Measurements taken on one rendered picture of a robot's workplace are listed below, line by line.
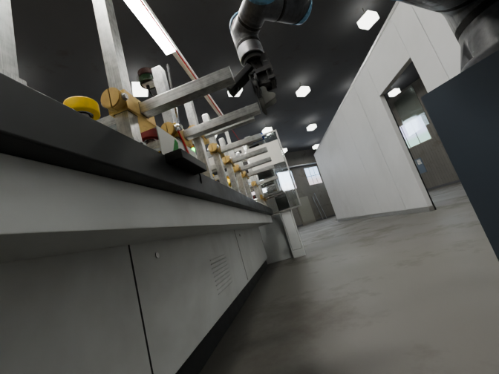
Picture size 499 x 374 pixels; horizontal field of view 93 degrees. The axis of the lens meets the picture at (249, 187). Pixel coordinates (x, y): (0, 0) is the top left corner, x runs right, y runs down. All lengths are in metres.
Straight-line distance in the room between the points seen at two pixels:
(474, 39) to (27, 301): 0.91
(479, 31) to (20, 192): 0.72
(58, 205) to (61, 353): 0.34
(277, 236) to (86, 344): 2.92
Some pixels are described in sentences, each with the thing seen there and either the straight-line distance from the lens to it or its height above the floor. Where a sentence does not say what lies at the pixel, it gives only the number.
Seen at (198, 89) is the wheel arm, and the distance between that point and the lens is 0.63.
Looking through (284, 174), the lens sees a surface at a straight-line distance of 3.31.
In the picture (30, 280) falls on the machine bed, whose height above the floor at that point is 0.48.
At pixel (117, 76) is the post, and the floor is 0.89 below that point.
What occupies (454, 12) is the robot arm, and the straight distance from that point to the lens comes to 0.65.
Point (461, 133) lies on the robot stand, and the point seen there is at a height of 0.51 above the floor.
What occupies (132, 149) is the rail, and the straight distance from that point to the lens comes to 0.54.
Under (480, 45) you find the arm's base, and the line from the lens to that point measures 0.60.
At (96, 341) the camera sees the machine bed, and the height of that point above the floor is 0.32.
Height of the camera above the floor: 0.44
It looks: 11 degrees up
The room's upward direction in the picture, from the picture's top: 17 degrees counter-clockwise
